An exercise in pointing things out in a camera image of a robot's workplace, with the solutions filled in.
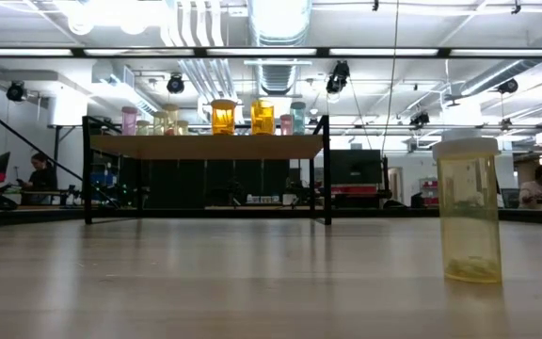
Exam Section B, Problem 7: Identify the ribbed ceiling duct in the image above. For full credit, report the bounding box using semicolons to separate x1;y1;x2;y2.
257;63;299;96

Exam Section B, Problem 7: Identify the bright ceiling duct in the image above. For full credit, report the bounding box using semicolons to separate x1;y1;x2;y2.
247;0;314;47

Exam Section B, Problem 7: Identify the blue bin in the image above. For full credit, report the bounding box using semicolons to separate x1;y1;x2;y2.
89;171;115;188

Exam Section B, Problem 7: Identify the yellow bottle with red pills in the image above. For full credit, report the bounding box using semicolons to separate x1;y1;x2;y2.
162;103;181;137

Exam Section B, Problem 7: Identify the amber bottle with white cap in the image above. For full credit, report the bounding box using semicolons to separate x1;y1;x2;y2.
210;98;238;137

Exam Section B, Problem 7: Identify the thin black diagonal strut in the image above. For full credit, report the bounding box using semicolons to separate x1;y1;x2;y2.
0;95;121;209

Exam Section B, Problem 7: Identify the overhead light bar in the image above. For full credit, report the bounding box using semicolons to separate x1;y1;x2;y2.
0;45;542;60

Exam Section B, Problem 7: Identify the large yellow pill bottle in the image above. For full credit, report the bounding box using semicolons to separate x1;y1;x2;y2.
432;137;503;285

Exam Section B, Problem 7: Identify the black ceiling spotlight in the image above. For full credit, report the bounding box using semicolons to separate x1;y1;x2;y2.
6;80;27;103
497;77;519;95
409;111;431;128
166;73;186;95
326;59;351;95

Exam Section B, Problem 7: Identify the wooden shelf with black frame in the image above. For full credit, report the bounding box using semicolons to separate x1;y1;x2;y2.
80;115;332;226

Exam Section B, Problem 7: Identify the blue pill bottle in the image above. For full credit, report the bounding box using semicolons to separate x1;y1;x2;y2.
290;101;308;137

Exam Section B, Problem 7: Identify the shelf with red bins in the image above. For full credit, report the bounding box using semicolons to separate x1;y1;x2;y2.
417;176;440;207

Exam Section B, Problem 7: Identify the orange bottle with capsules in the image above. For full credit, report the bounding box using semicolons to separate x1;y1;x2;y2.
250;98;276;137

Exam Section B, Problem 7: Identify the thin hanging cable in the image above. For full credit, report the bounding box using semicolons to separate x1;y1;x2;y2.
380;0;401;159

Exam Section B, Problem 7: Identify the black monitor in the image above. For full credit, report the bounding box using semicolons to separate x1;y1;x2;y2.
329;149;383;186

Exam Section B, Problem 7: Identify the person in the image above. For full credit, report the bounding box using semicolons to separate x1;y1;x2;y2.
19;153;59;206
518;164;542;209

